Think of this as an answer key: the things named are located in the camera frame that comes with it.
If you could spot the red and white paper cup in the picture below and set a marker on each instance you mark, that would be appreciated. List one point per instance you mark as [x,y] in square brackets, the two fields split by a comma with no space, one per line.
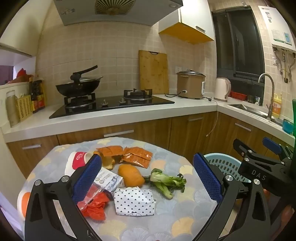
[78,160]

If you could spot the black glass gas stove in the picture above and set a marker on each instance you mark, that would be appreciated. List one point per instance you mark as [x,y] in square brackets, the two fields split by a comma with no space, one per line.
[138,104]

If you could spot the green bok choy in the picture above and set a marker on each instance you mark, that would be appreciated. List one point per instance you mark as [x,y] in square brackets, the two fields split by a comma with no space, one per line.
[164,183]

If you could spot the red plastic bag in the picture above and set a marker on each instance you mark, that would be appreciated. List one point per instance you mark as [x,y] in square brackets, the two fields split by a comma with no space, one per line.
[97,208]

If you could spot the water heater pipes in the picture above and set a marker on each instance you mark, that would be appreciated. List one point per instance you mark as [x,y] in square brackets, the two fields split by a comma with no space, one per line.
[283,62]

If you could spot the white socket under heater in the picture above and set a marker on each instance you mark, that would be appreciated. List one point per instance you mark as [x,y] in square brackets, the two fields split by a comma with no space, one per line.
[275,61]

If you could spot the dark sauce bottle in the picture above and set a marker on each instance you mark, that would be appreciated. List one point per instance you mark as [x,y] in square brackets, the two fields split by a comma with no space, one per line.
[39,97]
[30,87]

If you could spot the steel sink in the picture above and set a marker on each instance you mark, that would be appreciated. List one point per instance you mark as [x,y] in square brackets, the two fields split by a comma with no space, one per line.
[249,110]

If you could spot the wooden cutting board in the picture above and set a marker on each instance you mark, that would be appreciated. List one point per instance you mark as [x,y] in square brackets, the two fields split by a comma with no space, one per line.
[153,71]

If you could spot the dark window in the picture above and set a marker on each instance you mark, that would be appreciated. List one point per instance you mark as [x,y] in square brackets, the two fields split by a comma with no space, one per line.
[240,44]

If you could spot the red tray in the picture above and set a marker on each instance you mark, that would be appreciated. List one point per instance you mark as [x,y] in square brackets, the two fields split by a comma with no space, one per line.
[238,95]

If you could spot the creased orange snack packet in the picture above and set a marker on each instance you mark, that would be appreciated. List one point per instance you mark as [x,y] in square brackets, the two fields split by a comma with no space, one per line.
[109,150]

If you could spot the flat orange snack packet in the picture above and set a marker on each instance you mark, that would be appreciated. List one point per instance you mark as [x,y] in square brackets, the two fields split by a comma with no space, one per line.
[137,156]

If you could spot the green container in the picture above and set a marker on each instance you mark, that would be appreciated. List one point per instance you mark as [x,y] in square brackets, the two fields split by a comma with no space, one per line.
[294,115]

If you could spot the white water heater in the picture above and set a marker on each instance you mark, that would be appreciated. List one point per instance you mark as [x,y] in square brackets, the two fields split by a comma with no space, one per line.
[277,25]

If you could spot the polka dot tissue packet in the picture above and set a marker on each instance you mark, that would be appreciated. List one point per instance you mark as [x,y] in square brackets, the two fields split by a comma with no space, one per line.
[135,201]

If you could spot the wooden base cabinets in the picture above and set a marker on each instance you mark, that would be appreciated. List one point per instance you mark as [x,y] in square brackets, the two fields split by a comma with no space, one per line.
[150,129]

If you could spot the white electric kettle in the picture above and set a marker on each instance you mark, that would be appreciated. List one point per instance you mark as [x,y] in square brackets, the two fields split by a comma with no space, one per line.
[222,90]

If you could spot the white stove knob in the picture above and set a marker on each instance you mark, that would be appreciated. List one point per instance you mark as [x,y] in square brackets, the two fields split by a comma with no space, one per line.
[121,101]
[105,103]

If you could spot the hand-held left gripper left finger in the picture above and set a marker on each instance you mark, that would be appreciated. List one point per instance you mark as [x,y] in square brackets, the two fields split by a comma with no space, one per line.
[86,178]

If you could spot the brown rice cooker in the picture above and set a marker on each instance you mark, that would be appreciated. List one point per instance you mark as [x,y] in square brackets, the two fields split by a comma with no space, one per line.
[189,85]

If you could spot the rounded orange peel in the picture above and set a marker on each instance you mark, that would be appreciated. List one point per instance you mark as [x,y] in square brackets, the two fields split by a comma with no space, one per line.
[130,176]

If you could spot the white and yellow wall cabinet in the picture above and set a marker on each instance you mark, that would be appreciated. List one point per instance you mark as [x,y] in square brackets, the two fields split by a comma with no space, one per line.
[192,20]

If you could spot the red cloth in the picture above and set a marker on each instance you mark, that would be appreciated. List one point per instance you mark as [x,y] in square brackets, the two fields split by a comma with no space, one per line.
[22,74]

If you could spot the yellow dish soap bottle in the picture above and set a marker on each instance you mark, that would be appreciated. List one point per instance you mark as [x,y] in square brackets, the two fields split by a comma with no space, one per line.
[276,107]

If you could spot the light blue plastic basket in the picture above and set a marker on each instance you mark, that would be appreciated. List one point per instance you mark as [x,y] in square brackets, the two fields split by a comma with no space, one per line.
[222,162]

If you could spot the orange and white round object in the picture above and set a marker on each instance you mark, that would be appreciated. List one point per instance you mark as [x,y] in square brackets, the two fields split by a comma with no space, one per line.
[23,201]

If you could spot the grey range hood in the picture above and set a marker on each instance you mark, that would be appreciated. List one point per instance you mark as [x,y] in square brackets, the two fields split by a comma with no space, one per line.
[106,11]

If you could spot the round table with patterned cloth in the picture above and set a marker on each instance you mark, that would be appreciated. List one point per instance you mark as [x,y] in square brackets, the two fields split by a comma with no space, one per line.
[161,217]

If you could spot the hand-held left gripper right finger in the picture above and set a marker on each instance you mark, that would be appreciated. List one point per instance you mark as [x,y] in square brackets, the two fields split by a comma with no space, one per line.
[208,178]

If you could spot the blue cup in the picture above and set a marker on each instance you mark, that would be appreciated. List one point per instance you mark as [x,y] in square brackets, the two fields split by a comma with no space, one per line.
[288,126]

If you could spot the black wok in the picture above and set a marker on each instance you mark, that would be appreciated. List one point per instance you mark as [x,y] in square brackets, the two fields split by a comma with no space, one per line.
[78,89]

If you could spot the beige thermos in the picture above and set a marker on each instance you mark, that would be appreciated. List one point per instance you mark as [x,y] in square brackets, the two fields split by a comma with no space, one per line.
[12,109]

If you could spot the flat orange peel piece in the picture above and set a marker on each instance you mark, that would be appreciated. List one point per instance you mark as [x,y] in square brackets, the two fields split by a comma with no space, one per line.
[107,162]

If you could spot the metal faucet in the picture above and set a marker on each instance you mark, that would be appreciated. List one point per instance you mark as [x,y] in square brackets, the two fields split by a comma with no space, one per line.
[272,92]

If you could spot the yellow plastic basket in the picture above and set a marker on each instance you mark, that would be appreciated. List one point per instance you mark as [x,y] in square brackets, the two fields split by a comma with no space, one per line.
[24,107]

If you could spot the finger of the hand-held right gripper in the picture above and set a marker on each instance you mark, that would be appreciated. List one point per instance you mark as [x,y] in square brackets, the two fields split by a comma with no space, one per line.
[271,144]
[241,148]

